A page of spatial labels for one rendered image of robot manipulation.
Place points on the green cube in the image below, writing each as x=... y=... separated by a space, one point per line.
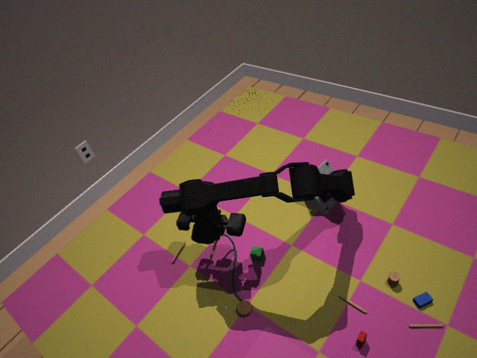
x=257 y=254

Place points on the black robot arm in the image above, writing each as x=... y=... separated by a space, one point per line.
x=196 y=196

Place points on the brown wooden cylinder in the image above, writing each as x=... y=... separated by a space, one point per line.
x=393 y=279

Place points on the round wooden button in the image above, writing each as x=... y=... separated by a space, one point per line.
x=244 y=308

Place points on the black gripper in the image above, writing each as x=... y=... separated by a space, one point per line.
x=234 y=225

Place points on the blue rectangular block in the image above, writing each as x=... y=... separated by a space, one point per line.
x=422 y=299

